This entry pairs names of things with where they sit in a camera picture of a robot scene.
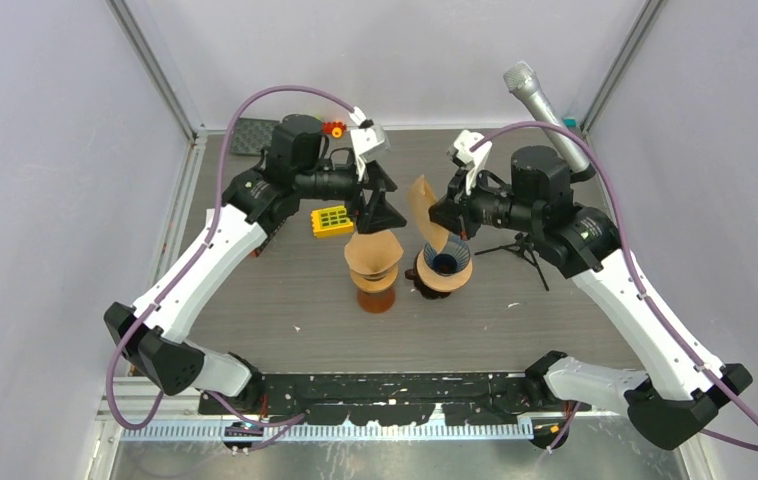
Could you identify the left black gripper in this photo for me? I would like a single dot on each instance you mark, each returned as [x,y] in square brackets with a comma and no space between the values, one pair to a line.
[378,213]

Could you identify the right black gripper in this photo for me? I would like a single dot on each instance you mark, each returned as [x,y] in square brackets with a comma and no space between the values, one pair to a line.
[445,211]

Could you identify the blue dripper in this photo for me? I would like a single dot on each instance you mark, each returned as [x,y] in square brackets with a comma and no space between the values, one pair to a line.
[454,256]

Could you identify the brown glass dripper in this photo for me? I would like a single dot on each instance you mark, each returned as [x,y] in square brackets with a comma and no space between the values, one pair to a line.
[425,291]

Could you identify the wooden ring holder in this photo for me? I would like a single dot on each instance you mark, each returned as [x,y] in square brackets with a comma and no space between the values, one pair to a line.
[377,282]

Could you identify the amber glass carafe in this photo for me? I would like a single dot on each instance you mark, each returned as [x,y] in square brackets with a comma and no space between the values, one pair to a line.
[376,302]

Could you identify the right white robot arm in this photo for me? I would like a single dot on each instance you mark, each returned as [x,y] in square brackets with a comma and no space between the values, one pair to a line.
[678,389]

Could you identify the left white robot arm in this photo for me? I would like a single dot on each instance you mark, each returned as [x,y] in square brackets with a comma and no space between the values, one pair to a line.
[296,165]

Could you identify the yellow green window block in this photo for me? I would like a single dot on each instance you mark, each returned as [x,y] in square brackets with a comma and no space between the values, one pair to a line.
[331,221]

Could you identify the small toy train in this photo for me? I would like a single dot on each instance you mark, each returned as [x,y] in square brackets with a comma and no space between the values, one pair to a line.
[335,129]

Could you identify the dark grey baseplate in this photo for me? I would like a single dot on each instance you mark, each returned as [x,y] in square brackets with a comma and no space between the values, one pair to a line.
[250,136]

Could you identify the silver microphone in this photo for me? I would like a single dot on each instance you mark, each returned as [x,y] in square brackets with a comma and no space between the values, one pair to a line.
[522,82]

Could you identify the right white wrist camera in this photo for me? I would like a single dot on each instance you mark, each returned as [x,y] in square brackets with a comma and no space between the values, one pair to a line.
[470,152]

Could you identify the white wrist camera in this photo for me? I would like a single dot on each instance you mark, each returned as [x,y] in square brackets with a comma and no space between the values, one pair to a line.
[369,143]
[470,152]

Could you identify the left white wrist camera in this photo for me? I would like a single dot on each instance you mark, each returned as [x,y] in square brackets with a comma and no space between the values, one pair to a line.
[369,143]

